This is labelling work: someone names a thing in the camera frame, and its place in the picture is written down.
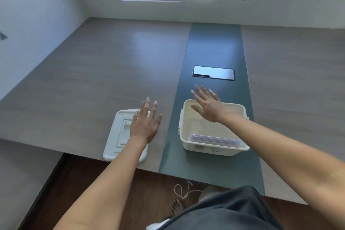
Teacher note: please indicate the person's left thumb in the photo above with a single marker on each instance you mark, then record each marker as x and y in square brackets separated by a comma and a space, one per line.
[159, 121]

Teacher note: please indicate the person's right forearm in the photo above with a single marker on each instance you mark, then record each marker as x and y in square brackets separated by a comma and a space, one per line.
[283, 154]

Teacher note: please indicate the person's right little finger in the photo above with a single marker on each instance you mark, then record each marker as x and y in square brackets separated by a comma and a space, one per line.
[215, 95]

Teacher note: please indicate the person's left little finger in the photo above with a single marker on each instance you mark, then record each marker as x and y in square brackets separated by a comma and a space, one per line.
[135, 117]

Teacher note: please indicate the person's right hand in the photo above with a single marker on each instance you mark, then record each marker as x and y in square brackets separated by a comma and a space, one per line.
[211, 110]

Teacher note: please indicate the person's bare foot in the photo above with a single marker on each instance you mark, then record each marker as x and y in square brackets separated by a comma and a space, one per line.
[178, 208]

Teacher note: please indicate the person's right thumb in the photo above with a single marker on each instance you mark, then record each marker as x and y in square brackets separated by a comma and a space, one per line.
[196, 109]

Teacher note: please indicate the person's right middle finger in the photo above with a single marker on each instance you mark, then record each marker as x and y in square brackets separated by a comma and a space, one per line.
[202, 93]

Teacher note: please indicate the person's left middle finger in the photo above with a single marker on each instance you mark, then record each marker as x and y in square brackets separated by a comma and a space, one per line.
[146, 107]

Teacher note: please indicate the black smartphone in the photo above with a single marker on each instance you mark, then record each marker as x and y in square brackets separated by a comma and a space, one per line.
[213, 72]

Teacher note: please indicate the dark green table runner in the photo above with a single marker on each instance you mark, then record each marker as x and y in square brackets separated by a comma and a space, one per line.
[213, 46]

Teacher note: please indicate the white slipper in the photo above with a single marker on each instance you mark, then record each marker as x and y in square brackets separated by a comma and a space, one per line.
[157, 225]

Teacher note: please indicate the stack of clear plastic bags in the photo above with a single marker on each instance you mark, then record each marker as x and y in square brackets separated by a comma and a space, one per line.
[213, 141]

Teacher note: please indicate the person's left forearm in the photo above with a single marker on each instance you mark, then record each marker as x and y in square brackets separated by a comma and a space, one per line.
[107, 184]

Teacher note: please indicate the white plastic lid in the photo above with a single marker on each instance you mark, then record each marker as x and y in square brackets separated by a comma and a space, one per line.
[117, 135]

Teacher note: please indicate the white plastic storage box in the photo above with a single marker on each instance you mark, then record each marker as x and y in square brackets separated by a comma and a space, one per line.
[194, 130]

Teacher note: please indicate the person's grey shorts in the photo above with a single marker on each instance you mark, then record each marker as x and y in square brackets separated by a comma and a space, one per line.
[229, 211]

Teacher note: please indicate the person's left hand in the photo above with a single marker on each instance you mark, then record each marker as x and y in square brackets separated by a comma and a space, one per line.
[141, 127]

